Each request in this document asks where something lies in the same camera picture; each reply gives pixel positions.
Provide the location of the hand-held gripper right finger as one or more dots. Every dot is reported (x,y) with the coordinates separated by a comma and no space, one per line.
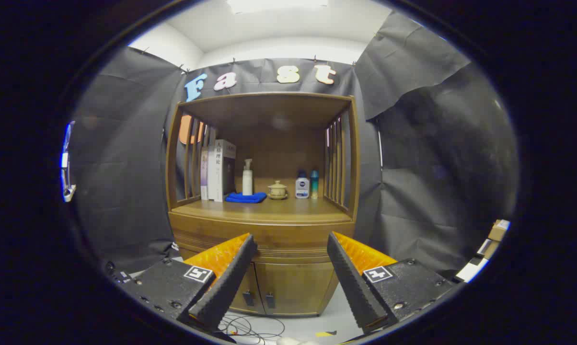
(353,282)

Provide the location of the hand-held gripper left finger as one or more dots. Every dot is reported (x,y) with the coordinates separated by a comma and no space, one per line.
(231,282)

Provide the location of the brown wooden drawer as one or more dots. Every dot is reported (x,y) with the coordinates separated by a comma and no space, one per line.
(288,235)

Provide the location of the wooden cabinet door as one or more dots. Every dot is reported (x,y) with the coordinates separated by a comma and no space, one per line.
(252,280)
(298,287)

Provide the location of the wooden countertop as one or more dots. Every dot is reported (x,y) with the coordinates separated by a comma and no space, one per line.
(288,208)

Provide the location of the brown wooden cabinet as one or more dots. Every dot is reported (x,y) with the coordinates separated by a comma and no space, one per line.
(269,110)

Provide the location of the yellow tape strip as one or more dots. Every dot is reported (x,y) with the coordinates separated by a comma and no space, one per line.
(324,333)

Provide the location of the blue folded cloth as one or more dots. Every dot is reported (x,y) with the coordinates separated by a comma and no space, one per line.
(245,197)

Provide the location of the white pump bottle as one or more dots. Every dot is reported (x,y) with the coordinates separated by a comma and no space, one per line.
(247,182)

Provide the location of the beige lidded tea cup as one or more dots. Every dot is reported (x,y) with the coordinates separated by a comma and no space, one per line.
(277,190)

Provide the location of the teal slim bottle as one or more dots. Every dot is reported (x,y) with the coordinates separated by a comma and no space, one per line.
(314,184)

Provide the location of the white bottle with blue cap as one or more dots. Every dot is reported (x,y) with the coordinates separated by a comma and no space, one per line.
(302,188)

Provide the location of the thin pale purple book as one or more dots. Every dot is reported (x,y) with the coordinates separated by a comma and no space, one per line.
(204,177)

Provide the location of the thick white and black book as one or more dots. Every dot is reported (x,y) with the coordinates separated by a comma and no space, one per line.
(221,167)

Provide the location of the white flat panel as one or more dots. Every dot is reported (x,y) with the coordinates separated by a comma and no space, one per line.
(471,270)

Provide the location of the black electronic device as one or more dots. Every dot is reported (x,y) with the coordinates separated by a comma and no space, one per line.
(110,267)

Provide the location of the cardboard box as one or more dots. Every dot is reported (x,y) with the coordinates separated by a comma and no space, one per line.
(498,231)

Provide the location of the white and blue object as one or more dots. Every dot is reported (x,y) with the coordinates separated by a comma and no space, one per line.
(66,163)

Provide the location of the ceiling light panel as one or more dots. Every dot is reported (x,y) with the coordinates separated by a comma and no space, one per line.
(274,5)

